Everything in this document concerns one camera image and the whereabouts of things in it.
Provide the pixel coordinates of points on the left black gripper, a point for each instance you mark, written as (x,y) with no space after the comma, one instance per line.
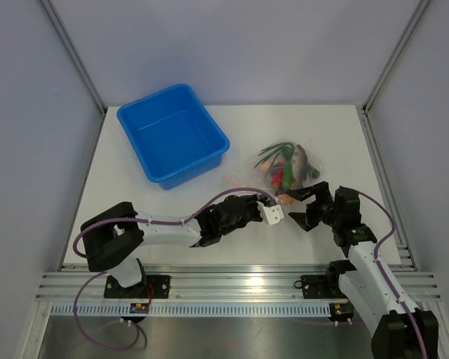
(252,200)

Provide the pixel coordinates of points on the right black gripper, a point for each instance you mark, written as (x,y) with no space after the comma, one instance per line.
(307,220)

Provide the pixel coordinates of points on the clear zip top bag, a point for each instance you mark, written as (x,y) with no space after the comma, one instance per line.
(247,175)

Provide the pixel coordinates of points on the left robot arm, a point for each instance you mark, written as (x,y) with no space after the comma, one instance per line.
(108,240)

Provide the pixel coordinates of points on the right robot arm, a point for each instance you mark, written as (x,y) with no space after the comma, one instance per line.
(399,328)

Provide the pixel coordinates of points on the orange toy food piece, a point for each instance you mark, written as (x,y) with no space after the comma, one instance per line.
(284,198)

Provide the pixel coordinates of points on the grey toy fish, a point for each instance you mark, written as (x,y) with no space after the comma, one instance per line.
(299,167)

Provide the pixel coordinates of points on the red toy chili pepper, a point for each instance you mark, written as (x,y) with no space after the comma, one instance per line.
(277,179)

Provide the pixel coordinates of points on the green toy scallion strands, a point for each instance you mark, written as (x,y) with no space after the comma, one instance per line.
(281,150)

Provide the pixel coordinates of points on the blue plastic bin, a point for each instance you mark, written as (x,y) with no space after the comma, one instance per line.
(173,136)

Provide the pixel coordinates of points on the right small circuit board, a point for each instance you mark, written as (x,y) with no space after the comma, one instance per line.
(343,309)

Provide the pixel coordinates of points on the small circuit board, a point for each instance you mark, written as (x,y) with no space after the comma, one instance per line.
(343,309)
(139,308)

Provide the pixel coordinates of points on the left small circuit board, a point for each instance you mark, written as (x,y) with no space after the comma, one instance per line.
(139,308)

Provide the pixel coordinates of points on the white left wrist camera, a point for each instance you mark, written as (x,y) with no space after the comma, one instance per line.
(271,215)

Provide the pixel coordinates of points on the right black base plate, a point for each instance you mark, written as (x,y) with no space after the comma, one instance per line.
(318,286)

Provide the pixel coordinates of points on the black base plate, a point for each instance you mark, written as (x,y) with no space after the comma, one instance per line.
(158,286)
(318,286)

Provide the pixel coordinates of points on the aluminium mounting rail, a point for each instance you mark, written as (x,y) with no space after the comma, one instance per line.
(198,283)

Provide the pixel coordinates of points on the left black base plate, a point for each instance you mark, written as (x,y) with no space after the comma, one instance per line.
(158,286)

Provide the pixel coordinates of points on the white slotted cable duct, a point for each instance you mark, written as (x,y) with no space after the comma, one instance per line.
(208,310)

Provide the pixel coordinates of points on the right aluminium frame post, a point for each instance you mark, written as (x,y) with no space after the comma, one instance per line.
(411,26)

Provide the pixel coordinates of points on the aluminium frame post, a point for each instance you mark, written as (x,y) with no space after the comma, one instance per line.
(60,29)
(411,26)

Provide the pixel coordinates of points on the left aluminium frame post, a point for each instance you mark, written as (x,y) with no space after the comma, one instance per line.
(60,29)

